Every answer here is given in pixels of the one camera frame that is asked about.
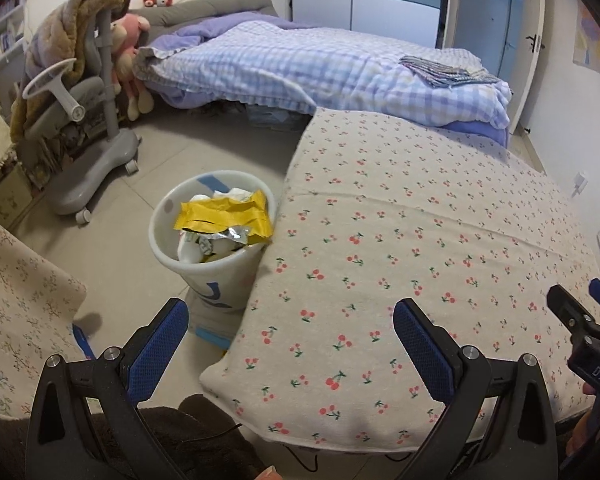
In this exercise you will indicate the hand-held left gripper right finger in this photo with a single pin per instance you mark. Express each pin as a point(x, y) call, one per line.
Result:
point(422, 355)

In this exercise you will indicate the white plastic bin blue tape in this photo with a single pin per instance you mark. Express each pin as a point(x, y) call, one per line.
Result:
point(230, 280)

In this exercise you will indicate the person's right hand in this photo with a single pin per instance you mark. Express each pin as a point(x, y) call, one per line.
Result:
point(582, 430)

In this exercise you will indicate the floral print cloth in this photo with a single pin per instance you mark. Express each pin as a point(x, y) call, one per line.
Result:
point(20, 300)

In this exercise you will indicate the purple bed sheet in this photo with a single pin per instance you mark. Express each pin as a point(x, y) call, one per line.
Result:
point(475, 132)

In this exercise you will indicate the brown fuzzy blanket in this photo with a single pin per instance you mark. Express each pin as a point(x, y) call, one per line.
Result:
point(62, 35)

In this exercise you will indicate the pink plush toy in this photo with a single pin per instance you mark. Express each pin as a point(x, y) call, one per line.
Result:
point(127, 55)

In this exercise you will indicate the grey swivel chair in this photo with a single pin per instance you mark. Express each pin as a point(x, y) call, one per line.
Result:
point(97, 160)

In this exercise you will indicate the cherry print tablecloth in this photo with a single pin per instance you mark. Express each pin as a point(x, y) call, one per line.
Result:
point(405, 235)

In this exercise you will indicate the blue door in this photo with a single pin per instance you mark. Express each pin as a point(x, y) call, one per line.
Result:
point(490, 15)

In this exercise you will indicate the grey bed cushion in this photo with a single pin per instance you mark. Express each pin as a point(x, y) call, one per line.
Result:
point(205, 7)

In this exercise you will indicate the white wall socket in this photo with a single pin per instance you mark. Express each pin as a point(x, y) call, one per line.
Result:
point(580, 183)

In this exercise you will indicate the white paper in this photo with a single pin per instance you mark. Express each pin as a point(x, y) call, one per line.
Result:
point(235, 194)

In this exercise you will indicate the folded striped cloth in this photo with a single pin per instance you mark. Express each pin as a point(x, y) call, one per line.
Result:
point(445, 72)

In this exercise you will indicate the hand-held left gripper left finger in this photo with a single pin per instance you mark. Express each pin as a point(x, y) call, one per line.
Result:
point(160, 350)

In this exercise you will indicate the blue plaid quilt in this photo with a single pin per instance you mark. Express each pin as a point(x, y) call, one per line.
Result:
point(305, 67)

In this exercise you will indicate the light blue tape piece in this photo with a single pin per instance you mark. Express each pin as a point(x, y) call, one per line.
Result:
point(210, 337)

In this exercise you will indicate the stack of papers under bed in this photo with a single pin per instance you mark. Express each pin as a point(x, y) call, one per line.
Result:
point(275, 116)

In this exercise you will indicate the wall poster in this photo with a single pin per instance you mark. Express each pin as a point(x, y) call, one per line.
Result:
point(597, 45)

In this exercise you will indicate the yellow foil snack bag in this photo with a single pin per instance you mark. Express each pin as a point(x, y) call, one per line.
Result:
point(225, 217)

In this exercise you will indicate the cardboard box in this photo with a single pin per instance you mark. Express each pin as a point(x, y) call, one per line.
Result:
point(5, 197)

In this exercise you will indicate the blue white wardrobe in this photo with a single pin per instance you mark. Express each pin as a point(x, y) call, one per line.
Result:
point(365, 2)

